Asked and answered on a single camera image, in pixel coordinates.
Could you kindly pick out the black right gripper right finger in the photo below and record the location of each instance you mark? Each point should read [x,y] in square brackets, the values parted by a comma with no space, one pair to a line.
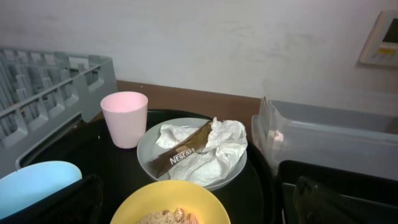
[317,204]

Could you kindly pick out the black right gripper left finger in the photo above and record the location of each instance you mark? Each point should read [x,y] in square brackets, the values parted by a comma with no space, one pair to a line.
[80,202]

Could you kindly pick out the light blue plastic cup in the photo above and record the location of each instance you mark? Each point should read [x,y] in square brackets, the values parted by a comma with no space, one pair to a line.
[28,185]

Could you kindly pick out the grey round plate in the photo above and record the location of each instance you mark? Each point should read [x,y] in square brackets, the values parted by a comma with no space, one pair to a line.
[146,149]

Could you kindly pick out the rice and nut leftovers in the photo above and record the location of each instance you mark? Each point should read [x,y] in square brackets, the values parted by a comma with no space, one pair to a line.
[178,216]

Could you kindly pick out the pink plastic cup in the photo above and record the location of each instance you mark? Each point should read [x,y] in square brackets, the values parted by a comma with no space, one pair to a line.
[125,114]

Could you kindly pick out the yellow bowl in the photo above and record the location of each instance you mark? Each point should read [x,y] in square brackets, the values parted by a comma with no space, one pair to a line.
[170,195]

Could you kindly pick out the white napkin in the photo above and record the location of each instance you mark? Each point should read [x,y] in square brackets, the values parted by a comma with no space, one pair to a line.
[202,155]

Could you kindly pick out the brown Nescafe sachet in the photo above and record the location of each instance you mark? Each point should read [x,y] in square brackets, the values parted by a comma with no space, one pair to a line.
[195,142]

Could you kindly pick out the black rectangular waste tray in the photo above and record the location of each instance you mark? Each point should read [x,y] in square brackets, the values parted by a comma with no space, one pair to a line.
[369,191]

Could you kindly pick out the clear plastic waste bin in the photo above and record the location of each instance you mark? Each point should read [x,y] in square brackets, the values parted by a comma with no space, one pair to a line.
[359,142]

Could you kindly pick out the grey dishwasher rack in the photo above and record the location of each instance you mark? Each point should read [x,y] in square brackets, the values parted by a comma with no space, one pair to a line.
[44,94]

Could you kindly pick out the round black tray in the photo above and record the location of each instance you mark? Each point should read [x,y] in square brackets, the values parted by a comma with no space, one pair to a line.
[248,198]

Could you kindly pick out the white wall control panel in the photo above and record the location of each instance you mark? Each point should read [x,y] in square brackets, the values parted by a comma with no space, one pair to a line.
[380,48]

